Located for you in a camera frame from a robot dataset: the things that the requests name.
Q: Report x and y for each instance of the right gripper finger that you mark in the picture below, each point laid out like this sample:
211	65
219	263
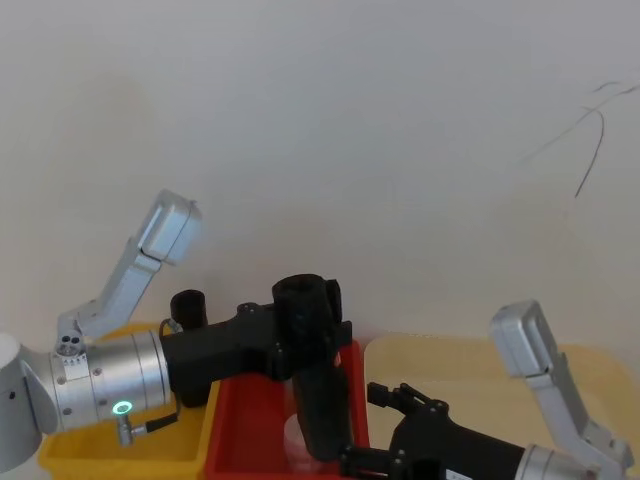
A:
392	395
372	462

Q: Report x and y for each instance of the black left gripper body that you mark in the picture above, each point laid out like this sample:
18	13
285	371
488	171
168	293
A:
225	347

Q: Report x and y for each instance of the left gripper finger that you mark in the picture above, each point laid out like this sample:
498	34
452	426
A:
322	410
302	310

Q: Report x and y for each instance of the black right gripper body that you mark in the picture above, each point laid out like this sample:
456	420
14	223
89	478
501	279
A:
450	447

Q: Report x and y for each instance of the red plastic bin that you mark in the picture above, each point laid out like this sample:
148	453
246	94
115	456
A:
250	430

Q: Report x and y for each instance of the yellow plastic bin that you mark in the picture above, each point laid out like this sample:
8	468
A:
125	462

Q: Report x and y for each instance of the cream plastic bin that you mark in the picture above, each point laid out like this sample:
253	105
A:
450	370

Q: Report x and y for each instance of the clear plastic cup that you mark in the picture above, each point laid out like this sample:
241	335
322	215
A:
296	440

